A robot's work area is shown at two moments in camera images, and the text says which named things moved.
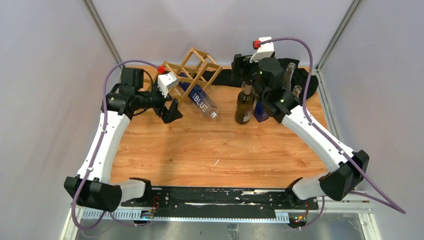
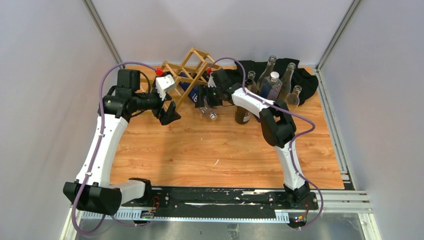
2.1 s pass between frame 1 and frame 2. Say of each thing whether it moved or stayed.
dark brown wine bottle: stayed
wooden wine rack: stayed
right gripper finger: moved
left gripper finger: stayed
